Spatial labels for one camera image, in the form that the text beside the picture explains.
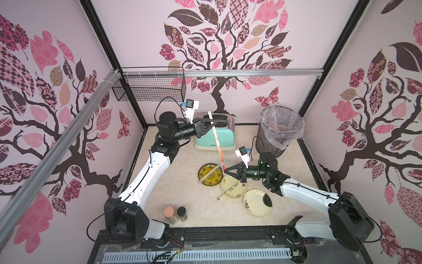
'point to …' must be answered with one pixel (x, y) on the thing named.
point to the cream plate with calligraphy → (229, 182)
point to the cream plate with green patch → (257, 203)
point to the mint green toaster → (225, 130)
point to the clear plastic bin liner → (281, 125)
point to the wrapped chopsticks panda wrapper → (219, 198)
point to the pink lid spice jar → (169, 213)
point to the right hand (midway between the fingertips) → (226, 171)
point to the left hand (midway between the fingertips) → (216, 124)
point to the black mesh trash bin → (264, 145)
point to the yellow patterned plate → (213, 180)
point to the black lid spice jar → (182, 213)
